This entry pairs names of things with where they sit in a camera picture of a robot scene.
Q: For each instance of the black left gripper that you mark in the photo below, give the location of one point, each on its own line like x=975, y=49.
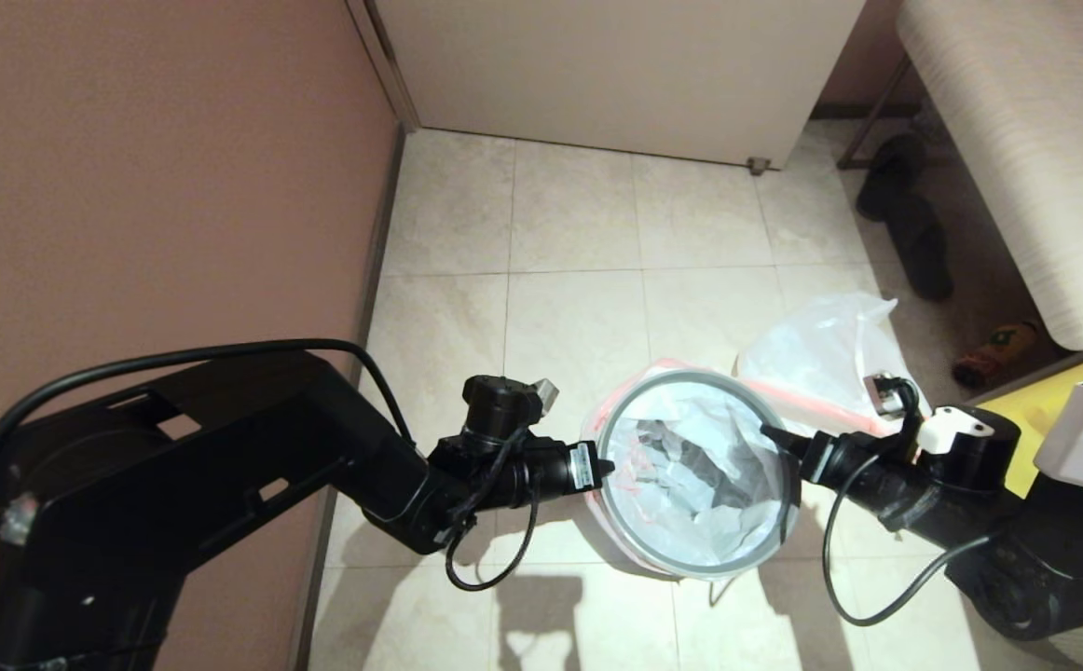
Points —
x=551, y=471

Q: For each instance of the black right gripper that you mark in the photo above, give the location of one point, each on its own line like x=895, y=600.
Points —
x=854, y=461

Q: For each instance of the white plastic bag orange trim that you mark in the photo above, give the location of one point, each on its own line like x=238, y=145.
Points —
x=691, y=485

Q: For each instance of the used white printed trash bag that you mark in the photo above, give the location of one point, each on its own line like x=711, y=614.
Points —
x=830, y=354

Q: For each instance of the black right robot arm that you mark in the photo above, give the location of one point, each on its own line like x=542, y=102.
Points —
x=1045, y=531

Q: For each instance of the yellow fabric bag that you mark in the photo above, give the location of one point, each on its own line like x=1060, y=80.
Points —
x=1035, y=419

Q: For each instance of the orange brown shoe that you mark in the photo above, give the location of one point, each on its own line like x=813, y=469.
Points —
x=993, y=356

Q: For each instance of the black slipper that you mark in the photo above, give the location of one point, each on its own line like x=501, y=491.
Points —
x=888, y=177
x=922, y=256

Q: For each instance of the small metal door stopper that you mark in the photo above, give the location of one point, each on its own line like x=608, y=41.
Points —
x=759, y=168

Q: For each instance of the dark metal bench leg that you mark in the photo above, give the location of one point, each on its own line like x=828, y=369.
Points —
x=868, y=121

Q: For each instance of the wood grain bench top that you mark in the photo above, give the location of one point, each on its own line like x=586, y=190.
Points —
x=1017, y=140

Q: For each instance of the white door panel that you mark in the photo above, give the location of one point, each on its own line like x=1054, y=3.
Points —
x=616, y=75

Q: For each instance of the grey door frame strip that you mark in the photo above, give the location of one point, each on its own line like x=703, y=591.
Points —
x=388, y=65

